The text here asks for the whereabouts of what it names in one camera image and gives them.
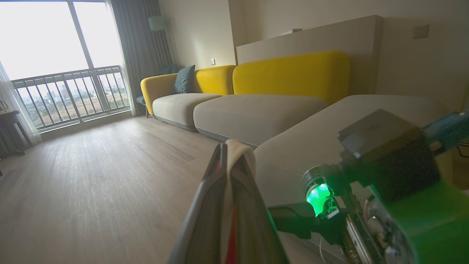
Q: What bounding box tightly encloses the grey metal balcony railing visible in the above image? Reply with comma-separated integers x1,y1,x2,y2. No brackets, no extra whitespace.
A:
11,65,131,129

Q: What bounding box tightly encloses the teal throw pillow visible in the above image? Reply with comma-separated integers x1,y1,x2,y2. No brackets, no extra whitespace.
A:
173,65,196,95

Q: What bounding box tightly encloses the white cloth garment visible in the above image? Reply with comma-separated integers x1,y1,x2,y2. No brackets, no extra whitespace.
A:
221,139,257,264

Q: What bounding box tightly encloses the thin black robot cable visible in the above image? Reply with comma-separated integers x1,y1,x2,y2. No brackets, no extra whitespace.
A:
455,141,469,159

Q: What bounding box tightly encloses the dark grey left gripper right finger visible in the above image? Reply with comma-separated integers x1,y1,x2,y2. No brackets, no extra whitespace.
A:
232,164,291,264

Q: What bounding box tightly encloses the floor lamp with teal shade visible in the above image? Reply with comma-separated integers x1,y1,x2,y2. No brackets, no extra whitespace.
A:
148,15,180,69

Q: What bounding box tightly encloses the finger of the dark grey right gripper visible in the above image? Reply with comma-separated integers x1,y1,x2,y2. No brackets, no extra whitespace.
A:
269,203,347,245

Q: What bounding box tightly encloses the dark wooden side table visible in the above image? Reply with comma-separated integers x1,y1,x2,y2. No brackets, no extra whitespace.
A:
0,110,34,160

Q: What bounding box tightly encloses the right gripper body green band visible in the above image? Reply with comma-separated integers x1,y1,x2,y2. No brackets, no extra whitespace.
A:
340,176,469,264

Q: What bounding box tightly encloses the yellow armrest sofa section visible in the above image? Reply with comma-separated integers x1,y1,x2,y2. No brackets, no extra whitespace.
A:
140,65,236,132

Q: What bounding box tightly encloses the yellow and grey sofa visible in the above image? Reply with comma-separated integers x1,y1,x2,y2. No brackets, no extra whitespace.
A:
193,50,351,148

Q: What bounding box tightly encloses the large glass balcony window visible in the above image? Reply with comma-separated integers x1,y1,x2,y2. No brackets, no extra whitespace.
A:
0,0,133,135

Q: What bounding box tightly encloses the grey window curtain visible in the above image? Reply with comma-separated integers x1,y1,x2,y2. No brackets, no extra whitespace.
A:
109,0,173,116

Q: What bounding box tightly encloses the blue wrist cable connector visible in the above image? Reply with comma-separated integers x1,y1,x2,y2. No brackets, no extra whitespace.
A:
422,111,469,148

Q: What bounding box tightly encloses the dark right wrist camera box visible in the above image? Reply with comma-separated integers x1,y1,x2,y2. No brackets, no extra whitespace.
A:
302,109,441,220

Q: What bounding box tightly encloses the white sheer curtain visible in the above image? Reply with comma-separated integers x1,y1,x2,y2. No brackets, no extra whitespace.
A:
0,60,43,146

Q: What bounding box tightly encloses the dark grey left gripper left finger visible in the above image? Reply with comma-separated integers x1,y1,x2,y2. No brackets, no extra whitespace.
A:
168,143,226,264

